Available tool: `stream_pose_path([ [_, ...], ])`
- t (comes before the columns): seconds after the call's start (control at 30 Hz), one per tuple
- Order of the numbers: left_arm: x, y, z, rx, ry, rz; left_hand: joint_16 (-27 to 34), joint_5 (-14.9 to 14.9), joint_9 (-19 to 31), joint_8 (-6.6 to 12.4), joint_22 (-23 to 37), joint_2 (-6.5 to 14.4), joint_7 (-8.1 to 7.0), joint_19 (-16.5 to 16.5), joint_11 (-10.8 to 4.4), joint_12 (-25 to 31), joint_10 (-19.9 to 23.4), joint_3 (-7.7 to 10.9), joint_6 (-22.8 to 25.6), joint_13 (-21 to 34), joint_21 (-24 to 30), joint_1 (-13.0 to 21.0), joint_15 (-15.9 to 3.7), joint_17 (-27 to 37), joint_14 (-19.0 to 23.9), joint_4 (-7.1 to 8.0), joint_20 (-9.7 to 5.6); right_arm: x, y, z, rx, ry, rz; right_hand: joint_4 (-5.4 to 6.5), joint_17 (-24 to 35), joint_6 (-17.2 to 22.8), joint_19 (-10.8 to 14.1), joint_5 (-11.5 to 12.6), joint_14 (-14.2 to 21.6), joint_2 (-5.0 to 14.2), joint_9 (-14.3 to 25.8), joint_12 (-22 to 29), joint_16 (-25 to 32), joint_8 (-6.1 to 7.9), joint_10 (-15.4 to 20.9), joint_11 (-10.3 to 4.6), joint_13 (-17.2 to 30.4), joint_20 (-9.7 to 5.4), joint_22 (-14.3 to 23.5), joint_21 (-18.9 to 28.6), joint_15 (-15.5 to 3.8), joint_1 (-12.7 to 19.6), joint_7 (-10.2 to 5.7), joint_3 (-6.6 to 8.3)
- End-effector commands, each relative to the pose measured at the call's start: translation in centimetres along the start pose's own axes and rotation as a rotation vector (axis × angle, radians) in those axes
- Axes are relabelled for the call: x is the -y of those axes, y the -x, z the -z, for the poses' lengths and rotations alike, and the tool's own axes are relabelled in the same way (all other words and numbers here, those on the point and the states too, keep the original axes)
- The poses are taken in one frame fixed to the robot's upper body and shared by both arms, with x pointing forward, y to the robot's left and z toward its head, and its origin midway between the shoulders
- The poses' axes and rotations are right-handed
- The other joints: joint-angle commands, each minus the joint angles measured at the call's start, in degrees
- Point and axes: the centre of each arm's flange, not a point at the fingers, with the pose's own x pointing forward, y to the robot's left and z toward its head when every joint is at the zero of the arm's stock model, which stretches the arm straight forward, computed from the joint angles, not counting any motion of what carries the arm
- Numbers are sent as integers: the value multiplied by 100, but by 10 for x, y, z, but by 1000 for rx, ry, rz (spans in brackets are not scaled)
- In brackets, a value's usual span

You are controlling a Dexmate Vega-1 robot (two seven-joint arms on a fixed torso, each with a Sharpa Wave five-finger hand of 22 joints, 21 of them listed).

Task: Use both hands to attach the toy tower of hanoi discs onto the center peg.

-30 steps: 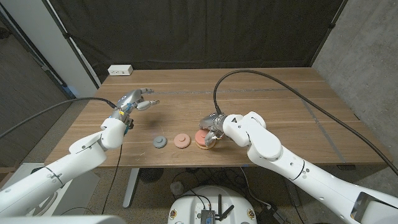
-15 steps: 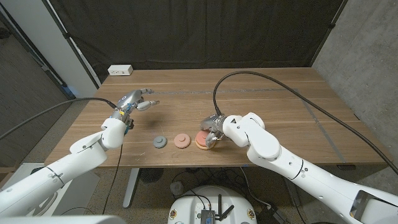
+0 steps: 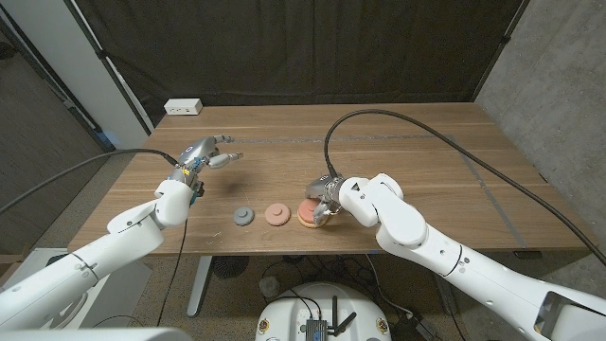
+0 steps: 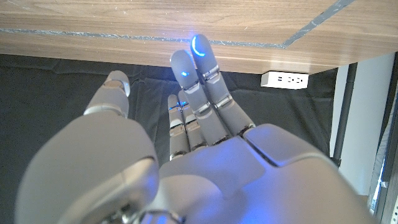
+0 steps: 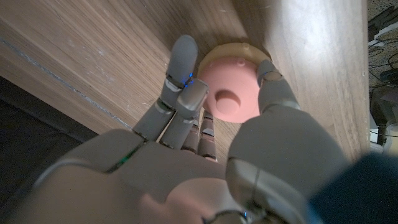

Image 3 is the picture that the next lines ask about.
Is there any thin black left wrist cable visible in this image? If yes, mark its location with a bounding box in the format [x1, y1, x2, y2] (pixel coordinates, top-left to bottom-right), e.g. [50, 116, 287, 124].
[92, 218, 189, 329]

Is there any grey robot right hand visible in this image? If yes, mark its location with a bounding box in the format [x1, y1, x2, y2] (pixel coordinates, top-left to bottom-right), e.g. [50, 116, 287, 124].
[304, 173, 345, 228]

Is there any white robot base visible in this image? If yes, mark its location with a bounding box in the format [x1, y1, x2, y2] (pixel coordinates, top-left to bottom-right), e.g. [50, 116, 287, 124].
[255, 282, 393, 341]

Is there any grey tape outline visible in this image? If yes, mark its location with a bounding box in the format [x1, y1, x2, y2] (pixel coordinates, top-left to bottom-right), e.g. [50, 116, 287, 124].
[141, 134, 529, 255]

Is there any grey router with black antennas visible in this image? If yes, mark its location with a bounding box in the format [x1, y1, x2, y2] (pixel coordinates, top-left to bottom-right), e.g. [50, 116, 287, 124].
[305, 296, 358, 341]

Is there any grey table leg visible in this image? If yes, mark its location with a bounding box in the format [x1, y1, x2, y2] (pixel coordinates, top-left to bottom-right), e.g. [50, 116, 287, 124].
[433, 274, 458, 316]

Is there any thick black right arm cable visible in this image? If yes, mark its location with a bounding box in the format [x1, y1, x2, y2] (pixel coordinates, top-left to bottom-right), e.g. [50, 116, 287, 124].
[323, 108, 606, 266]

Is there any dusty pink toy disc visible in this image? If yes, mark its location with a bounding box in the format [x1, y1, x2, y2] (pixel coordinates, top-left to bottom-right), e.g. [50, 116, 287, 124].
[264, 202, 292, 227]

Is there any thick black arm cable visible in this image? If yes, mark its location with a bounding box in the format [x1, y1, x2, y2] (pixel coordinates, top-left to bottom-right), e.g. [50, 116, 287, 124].
[0, 148, 182, 215]
[323, 108, 606, 266]

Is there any small black floor fan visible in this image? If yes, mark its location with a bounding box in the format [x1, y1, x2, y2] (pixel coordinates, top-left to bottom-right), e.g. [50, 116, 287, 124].
[211, 255, 250, 279]

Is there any black power adapter box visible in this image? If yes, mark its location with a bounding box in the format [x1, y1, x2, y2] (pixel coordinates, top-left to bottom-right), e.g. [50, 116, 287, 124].
[390, 312, 439, 341]

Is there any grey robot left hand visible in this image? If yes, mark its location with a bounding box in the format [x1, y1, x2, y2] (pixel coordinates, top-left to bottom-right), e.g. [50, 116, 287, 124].
[166, 134, 245, 188]

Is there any white floor platform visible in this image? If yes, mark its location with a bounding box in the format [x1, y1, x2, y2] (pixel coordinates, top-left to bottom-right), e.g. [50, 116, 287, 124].
[21, 248, 152, 328]

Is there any black backdrop curtain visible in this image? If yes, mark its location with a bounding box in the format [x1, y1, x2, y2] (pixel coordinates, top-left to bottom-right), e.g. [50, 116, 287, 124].
[73, 0, 526, 128]

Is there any black backdrop stand pole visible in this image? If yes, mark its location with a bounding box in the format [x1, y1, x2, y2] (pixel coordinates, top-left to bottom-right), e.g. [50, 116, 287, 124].
[62, 0, 156, 136]
[470, 0, 531, 103]

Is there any white power strip box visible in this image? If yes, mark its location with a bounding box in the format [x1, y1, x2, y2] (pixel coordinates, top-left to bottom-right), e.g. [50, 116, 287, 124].
[163, 98, 204, 117]

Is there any orange toy disc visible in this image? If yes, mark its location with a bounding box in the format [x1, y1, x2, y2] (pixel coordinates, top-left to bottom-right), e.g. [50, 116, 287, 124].
[296, 207, 340, 229]

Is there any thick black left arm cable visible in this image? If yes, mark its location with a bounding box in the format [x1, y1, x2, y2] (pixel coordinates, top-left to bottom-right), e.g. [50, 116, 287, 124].
[0, 148, 182, 215]

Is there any grey toy disc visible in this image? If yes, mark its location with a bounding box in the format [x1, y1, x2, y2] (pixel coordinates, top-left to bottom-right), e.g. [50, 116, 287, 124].
[232, 206, 256, 227]

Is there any white table leg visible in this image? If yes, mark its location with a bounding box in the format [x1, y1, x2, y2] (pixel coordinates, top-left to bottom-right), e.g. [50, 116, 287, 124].
[187, 255, 214, 317]

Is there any coral red toy disc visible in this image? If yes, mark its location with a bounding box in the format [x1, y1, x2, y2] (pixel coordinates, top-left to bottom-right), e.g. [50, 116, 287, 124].
[296, 197, 323, 224]

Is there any white robot torso edge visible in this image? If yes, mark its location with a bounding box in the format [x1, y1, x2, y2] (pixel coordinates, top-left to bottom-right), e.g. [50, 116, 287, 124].
[0, 327, 193, 341]

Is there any round grey floor object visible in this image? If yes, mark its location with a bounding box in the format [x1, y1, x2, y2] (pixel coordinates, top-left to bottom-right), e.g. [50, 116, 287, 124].
[258, 276, 281, 298]

